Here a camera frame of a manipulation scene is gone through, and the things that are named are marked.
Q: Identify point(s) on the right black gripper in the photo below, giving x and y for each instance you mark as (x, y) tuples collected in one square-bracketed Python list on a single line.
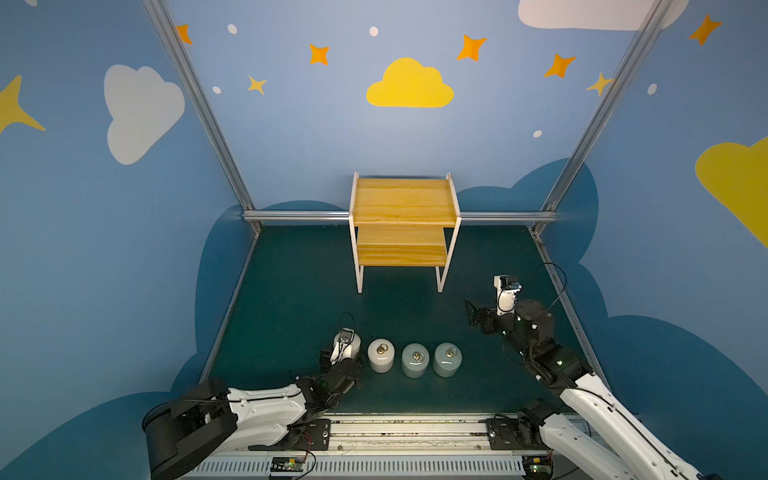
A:
[(491, 318)]

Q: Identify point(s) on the white tea canister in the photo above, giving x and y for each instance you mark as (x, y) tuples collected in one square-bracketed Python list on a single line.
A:
[(381, 355), (353, 345)]

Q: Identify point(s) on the grey-green tea canister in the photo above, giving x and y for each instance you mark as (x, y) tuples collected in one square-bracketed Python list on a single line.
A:
[(447, 359), (415, 359)]

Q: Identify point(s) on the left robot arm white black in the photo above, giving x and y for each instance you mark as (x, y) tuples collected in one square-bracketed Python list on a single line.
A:
[(213, 417)]

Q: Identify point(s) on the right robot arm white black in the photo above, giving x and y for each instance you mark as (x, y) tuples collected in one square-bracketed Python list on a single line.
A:
[(628, 449)]

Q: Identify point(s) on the left circuit board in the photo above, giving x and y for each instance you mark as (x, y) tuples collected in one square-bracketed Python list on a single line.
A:
[(288, 465)]

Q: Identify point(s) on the circuit board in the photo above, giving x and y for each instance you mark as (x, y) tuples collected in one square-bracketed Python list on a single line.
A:
[(538, 467), (288, 465)]

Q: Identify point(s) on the right circuit board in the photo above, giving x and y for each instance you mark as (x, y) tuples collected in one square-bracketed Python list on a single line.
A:
[(538, 467)]

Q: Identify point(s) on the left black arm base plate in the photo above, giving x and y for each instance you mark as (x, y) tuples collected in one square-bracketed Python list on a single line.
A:
[(313, 436)]

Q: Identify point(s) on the aluminium front rail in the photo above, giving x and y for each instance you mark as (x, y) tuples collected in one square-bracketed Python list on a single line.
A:
[(453, 446)]

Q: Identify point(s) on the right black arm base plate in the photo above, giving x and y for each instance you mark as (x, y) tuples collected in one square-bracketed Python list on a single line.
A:
[(507, 434)]

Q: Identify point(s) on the wooden two-tier shelf white frame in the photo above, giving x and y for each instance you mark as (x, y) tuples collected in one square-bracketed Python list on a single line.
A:
[(403, 222)]

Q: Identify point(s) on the rear aluminium frame bar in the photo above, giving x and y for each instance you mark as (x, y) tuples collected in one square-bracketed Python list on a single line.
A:
[(343, 216)]

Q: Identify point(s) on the right aluminium frame post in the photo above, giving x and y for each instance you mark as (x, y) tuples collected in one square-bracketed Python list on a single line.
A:
[(638, 50)]

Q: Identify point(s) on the aluminium frame post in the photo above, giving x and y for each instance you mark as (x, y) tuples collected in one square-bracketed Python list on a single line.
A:
[(638, 50), (162, 20)]

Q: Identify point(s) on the left aluminium frame post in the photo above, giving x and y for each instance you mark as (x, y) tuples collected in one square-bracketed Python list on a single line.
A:
[(162, 20)]

